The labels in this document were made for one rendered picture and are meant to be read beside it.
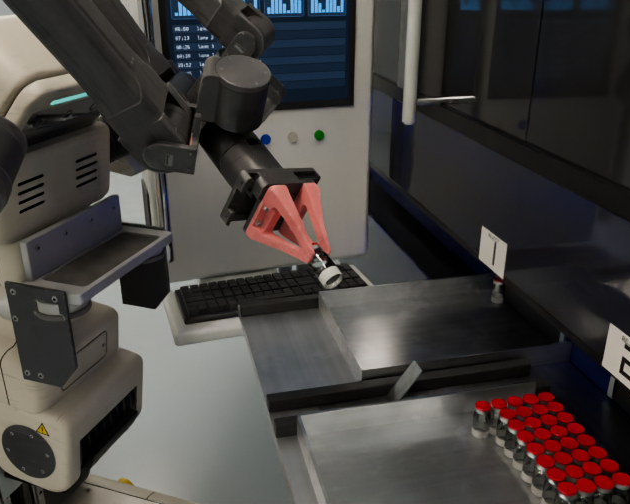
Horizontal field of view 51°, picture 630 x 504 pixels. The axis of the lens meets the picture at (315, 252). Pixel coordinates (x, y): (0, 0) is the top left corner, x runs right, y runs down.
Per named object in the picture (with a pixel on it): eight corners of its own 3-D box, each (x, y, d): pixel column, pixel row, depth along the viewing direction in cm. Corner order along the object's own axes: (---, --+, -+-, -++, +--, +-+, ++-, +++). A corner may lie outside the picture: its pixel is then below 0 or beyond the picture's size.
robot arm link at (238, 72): (153, 118, 78) (142, 167, 72) (158, 29, 69) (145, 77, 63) (255, 135, 80) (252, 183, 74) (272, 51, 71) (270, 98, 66)
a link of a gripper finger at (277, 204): (361, 229, 67) (310, 169, 71) (309, 236, 62) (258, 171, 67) (331, 276, 71) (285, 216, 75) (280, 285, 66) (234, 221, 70)
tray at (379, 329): (491, 289, 128) (493, 272, 126) (569, 361, 104) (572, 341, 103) (318, 308, 120) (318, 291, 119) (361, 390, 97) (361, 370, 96)
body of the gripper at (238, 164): (325, 178, 72) (288, 135, 75) (250, 181, 65) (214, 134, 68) (300, 222, 75) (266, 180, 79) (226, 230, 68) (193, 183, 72)
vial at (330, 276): (340, 286, 66) (318, 255, 68) (346, 271, 65) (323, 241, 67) (322, 292, 65) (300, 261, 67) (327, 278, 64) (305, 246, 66)
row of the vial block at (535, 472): (499, 425, 90) (503, 396, 88) (576, 525, 73) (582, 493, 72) (484, 427, 89) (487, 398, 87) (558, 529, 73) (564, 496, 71)
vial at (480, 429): (483, 427, 89) (487, 398, 87) (491, 438, 87) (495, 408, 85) (468, 430, 89) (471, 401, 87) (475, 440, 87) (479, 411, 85)
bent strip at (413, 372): (412, 394, 96) (415, 359, 94) (420, 406, 94) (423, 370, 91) (317, 407, 93) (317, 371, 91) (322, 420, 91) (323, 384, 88)
